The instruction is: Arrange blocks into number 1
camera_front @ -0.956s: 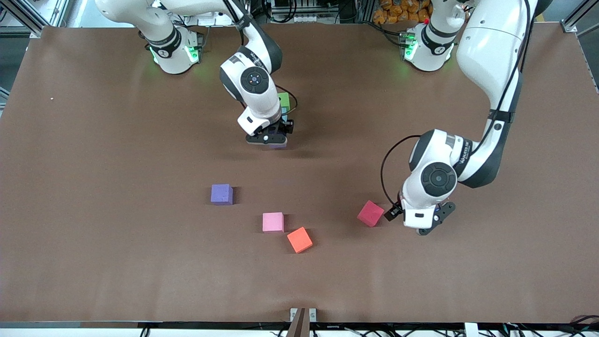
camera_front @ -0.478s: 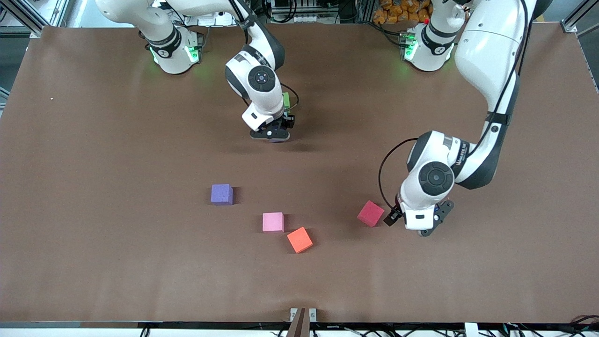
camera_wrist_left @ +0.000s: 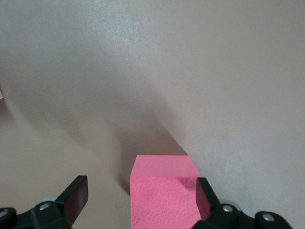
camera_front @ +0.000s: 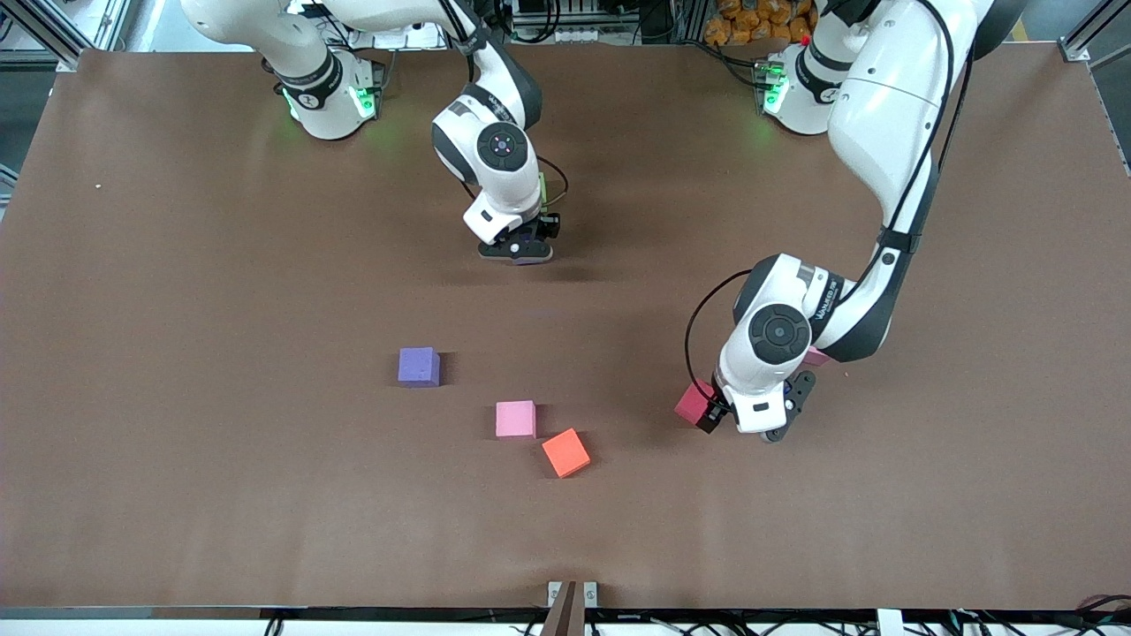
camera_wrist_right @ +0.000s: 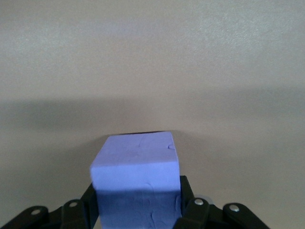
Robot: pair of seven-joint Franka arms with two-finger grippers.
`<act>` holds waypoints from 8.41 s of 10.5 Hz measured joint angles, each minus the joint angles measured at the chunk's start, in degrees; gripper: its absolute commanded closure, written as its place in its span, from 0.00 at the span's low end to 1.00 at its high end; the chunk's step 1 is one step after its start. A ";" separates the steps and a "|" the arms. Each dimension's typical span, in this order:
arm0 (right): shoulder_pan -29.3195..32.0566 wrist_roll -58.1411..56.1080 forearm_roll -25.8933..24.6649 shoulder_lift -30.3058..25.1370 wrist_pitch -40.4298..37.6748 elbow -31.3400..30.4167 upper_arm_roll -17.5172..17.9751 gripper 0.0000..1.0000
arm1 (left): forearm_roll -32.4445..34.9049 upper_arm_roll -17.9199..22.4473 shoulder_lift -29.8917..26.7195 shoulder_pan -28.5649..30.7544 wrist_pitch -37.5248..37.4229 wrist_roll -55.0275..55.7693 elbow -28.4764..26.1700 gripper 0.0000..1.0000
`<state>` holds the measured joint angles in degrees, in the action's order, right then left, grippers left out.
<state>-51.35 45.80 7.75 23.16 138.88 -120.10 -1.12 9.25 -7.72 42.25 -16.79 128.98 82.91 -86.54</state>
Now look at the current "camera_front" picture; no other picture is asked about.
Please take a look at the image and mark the white power strip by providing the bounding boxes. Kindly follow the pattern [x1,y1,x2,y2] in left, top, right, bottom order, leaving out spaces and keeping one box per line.
[349,19,443,51]

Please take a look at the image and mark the silver table edge bracket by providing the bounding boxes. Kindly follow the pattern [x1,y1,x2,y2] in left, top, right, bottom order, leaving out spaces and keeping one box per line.
[546,579,599,636]

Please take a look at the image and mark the brown table cover mat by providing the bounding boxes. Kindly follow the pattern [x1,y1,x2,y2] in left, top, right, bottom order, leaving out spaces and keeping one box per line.
[0,40,1131,617]

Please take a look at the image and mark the orange snack bags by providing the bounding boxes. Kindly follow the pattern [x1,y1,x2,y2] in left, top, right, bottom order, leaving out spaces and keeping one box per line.
[704,0,816,47]

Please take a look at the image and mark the red foam block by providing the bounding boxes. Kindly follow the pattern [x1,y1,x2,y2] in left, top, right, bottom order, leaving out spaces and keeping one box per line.
[673,378,718,430]

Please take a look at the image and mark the orange foam block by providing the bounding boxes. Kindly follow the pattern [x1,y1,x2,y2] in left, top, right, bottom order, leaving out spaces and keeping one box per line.
[540,428,592,480]

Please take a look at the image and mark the grey equipment box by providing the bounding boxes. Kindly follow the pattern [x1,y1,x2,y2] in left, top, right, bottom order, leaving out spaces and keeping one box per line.
[530,0,619,43]

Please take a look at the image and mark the black cable bundle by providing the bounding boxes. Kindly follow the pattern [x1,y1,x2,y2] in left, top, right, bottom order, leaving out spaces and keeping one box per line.
[945,594,1131,636]

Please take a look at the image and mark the aluminium frame profile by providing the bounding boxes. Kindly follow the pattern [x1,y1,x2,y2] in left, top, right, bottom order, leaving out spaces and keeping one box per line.
[1059,0,1131,178]
[0,0,133,73]

